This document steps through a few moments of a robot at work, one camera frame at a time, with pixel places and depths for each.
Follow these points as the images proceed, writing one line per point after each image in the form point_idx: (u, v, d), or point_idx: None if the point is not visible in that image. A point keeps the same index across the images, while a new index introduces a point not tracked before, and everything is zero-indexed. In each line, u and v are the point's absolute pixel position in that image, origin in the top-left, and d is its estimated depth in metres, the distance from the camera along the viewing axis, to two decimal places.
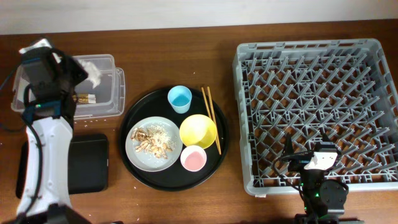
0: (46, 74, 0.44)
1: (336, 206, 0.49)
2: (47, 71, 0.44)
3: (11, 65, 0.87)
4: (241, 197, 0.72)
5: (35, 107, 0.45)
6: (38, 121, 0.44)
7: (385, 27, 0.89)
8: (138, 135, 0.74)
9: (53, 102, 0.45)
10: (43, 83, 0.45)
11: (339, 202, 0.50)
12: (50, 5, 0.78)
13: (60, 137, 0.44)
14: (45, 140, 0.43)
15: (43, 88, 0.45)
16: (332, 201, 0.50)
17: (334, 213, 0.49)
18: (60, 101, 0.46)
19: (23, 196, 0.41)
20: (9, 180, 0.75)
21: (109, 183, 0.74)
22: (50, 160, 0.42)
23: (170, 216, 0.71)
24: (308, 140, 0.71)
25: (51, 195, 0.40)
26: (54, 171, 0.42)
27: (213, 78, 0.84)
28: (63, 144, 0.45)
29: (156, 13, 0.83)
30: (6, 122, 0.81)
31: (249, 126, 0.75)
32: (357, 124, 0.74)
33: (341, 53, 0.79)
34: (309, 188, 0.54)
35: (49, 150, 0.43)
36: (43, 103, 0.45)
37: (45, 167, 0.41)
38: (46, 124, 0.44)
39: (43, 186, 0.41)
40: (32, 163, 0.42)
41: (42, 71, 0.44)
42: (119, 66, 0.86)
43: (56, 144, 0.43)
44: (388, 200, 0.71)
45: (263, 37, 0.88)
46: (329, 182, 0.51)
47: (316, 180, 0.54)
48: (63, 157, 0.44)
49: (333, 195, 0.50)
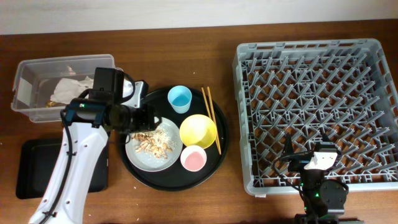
0: (109, 85, 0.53)
1: (336, 206, 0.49)
2: (112, 83, 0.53)
3: (10, 65, 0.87)
4: (242, 197, 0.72)
5: (80, 105, 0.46)
6: (76, 124, 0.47)
7: (384, 27, 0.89)
8: (138, 135, 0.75)
9: (100, 106, 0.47)
10: (102, 90, 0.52)
11: (339, 202, 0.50)
12: (50, 5, 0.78)
13: (94, 146, 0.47)
14: (76, 147, 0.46)
15: (98, 92, 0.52)
16: (332, 201, 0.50)
17: (334, 213, 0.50)
18: (105, 107, 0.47)
19: (39, 208, 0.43)
20: (9, 180, 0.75)
21: (109, 183, 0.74)
22: (75, 173, 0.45)
23: (170, 216, 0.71)
24: (308, 140, 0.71)
25: (64, 215, 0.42)
26: (76, 185, 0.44)
27: (213, 78, 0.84)
28: (97, 152, 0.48)
29: (156, 13, 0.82)
30: (5, 121, 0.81)
31: (249, 126, 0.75)
32: (357, 124, 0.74)
33: (341, 53, 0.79)
34: (309, 188, 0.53)
35: (78, 160, 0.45)
36: (87, 104, 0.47)
37: (68, 180, 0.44)
38: (82, 130, 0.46)
39: (60, 204, 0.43)
40: (60, 168, 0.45)
41: (109, 83, 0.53)
42: (119, 66, 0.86)
43: (87, 154, 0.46)
44: (388, 200, 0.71)
45: (263, 37, 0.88)
46: (329, 182, 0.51)
47: (315, 180, 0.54)
48: (88, 168, 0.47)
49: (333, 195, 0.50)
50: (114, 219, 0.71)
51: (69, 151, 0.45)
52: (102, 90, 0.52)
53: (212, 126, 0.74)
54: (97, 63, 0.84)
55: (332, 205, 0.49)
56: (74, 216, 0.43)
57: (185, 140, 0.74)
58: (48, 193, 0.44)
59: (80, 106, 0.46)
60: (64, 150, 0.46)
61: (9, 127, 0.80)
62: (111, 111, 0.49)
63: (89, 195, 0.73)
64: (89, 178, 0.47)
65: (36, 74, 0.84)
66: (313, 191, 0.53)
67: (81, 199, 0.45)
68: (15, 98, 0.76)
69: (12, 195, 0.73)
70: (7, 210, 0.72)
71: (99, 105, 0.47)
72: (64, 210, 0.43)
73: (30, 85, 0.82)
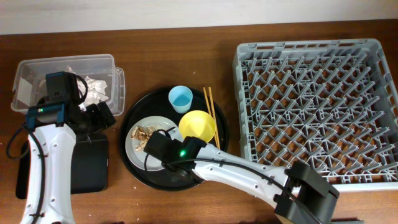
0: (63, 86, 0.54)
1: (206, 162, 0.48)
2: (64, 83, 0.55)
3: (11, 65, 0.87)
4: (242, 198, 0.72)
5: (38, 111, 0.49)
6: (40, 128, 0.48)
7: (384, 27, 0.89)
8: (138, 134, 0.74)
9: (56, 106, 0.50)
10: (58, 93, 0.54)
11: (249, 179, 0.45)
12: (50, 5, 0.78)
13: (64, 145, 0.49)
14: (47, 150, 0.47)
15: (54, 96, 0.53)
16: (209, 149, 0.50)
17: (198, 173, 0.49)
18: (62, 106, 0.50)
19: (25, 213, 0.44)
20: (9, 180, 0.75)
21: (109, 183, 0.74)
22: (51, 173, 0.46)
23: (170, 216, 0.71)
24: (308, 140, 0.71)
25: (52, 213, 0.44)
26: (56, 183, 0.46)
27: (213, 77, 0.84)
28: (68, 150, 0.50)
29: (156, 13, 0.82)
30: (5, 122, 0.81)
31: (249, 126, 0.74)
32: (357, 124, 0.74)
33: (341, 53, 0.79)
34: (164, 151, 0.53)
35: (52, 161, 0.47)
36: (45, 107, 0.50)
37: (47, 180, 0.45)
38: (48, 134, 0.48)
39: (46, 204, 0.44)
40: (35, 173, 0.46)
41: (62, 84, 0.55)
42: (119, 66, 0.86)
43: (58, 153, 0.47)
44: (388, 200, 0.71)
45: (263, 37, 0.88)
46: (254, 164, 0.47)
47: (189, 141, 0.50)
48: (64, 167, 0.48)
49: (203, 152, 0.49)
50: (113, 219, 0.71)
51: (40, 155, 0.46)
52: (58, 94, 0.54)
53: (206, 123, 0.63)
54: (97, 63, 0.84)
55: (221, 157, 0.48)
56: (63, 211, 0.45)
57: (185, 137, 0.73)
58: (31, 197, 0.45)
59: (38, 111, 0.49)
60: (35, 156, 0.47)
61: (9, 128, 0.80)
62: (70, 108, 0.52)
63: (89, 195, 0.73)
64: (67, 173, 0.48)
65: (36, 74, 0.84)
66: (164, 159, 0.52)
67: (66, 195, 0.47)
68: (15, 98, 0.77)
69: (12, 195, 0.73)
70: (6, 211, 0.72)
71: (56, 105, 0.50)
72: (51, 207, 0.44)
73: (30, 85, 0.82)
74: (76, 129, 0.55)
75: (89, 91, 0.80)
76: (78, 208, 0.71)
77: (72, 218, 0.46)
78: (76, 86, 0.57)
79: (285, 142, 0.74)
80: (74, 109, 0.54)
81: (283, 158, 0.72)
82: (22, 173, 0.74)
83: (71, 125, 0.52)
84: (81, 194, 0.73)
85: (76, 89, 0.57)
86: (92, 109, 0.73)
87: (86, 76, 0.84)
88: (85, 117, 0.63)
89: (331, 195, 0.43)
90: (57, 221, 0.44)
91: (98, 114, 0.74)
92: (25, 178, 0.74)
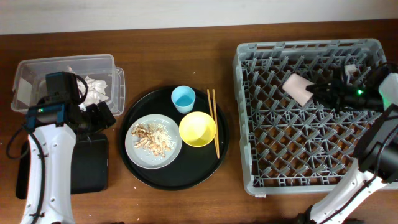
0: (63, 86, 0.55)
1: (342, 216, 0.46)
2: (63, 83, 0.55)
3: (11, 65, 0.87)
4: (242, 197, 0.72)
5: (38, 111, 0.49)
6: (39, 128, 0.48)
7: (385, 27, 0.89)
8: (138, 131, 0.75)
9: (56, 106, 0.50)
10: (58, 93, 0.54)
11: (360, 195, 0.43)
12: (50, 5, 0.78)
13: (63, 145, 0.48)
14: (47, 150, 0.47)
15: (54, 96, 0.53)
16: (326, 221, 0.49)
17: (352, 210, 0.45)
18: (62, 106, 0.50)
19: (25, 213, 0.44)
20: (9, 179, 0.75)
21: (109, 183, 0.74)
22: (52, 174, 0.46)
23: (170, 216, 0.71)
24: (308, 140, 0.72)
25: (52, 213, 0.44)
26: (56, 183, 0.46)
27: (213, 77, 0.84)
28: (68, 150, 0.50)
29: (156, 13, 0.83)
30: (5, 122, 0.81)
31: (249, 126, 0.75)
32: (357, 124, 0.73)
33: (341, 53, 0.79)
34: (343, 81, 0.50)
35: (52, 161, 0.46)
36: (44, 108, 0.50)
37: (47, 180, 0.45)
38: (48, 134, 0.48)
39: (45, 205, 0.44)
40: (35, 173, 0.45)
41: (61, 84, 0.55)
42: (119, 66, 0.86)
43: (58, 153, 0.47)
44: (388, 199, 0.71)
45: (263, 37, 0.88)
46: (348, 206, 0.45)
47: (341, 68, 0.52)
48: (64, 166, 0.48)
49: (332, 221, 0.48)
50: (114, 219, 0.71)
51: (40, 155, 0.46)
52: (58, 94, 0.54)
53: (200, 116, 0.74)
54: (97, 63, 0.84)
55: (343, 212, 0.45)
56: (63, 211, 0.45)
57: (190, 137, 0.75)
58: (31, 197, 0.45)
59: (38, 111, 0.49)
60: (35, 156, 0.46)
61: (9, 128, 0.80)
62: (71, 107, 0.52)
63: (88, 195, 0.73)
64: (67, 173, 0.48)
65: (36, 74, 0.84)
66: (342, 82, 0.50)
67: (65, 195, 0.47)
68: (15, 98, 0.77)
69: (12, 195, 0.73)
70: (6, 211, 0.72)
71: (57, 105, 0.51)
72: (51, 208, 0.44)
73: (30, 85, 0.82)
74: (76, 128, 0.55)
75: (89, 91, 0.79)
76: (78, 208, 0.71)
77: (72, 218, 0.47)
78: (76, 86, 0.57)
79: (285, 142, 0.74)
80: (74, 110, 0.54)
81: (283, 158, 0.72)
82: (21, 173, 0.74)
83: (71, 124, 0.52)
84: (81, 194, 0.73)
85: (76, 90, 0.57)
86: (92, 109, 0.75)
87: (86, 77, 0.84)
88: (85, 117, 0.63)
89: (376, 149, 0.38)
90: (57, 221, 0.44)
91: (98, 114, 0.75)
92: (25, 178, 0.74)
